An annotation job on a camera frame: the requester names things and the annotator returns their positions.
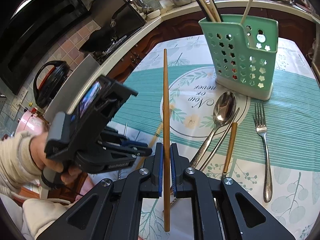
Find black electric kettle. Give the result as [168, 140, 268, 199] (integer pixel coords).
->
[33, 60, 70, 109]

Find pink appliance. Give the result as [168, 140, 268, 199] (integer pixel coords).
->
[15, 110, 48, 135]

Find cream sleeve left forearm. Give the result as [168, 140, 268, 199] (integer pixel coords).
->
[1, 132, 72, 239]

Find green perforated utensil holder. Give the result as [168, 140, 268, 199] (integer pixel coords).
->
[199, 14, 278, 101]

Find floral teal white tablecloth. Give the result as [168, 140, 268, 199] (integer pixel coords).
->
[87, 34, 320, 240]

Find silver fork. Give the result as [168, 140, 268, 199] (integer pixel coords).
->
[254, 102, 273, 203]

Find left hand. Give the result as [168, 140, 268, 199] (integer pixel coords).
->
[29, 132, 82, 185]

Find large silver spoon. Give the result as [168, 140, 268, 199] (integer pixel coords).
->
[190, 92, 236, 168]

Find plain brown wooden chopstick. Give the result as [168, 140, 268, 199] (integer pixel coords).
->
[163, 49, 170, 232]

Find dark wooden kitchen cabinets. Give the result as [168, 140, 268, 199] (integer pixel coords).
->
[106, 7, 316, 82]

